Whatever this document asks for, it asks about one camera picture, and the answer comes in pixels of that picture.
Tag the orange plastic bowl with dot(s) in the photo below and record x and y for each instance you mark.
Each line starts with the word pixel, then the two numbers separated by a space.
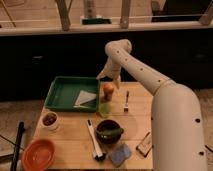
pixel 38 155

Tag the white folded cloth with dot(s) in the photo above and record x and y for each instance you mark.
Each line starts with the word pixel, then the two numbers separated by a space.
pixel 84 97

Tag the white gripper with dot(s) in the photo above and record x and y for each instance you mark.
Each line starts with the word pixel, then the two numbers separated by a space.
pixel 112 70

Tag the dark brown bowl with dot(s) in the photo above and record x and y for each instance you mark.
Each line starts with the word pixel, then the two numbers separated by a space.
pixel 107 125

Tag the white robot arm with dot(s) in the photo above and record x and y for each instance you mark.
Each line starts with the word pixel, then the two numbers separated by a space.
pixel 177 124

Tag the black pole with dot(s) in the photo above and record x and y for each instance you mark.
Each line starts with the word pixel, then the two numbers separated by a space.
pixel 17 147

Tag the metal cup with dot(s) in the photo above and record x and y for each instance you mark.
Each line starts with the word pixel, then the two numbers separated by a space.
pixel 108 96

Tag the green cucumber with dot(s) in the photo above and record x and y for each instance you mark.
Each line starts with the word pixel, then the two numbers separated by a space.
pixel 112 132

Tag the white bowl with food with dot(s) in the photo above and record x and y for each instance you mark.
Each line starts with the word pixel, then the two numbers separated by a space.
pixel 50 121

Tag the green plastic tray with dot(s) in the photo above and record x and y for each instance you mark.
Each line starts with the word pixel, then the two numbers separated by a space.
pixel 64 91

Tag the blue sponge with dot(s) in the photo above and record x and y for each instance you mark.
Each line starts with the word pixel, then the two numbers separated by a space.
pixel 120 154

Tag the orange apple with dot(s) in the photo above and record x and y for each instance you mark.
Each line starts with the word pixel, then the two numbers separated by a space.
pixel 108 88

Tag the wooden block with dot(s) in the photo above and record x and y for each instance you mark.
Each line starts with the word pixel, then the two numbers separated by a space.
pixel 145 146

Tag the small brush with dark handle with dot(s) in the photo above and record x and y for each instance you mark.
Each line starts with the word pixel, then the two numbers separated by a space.
pixel 126 108

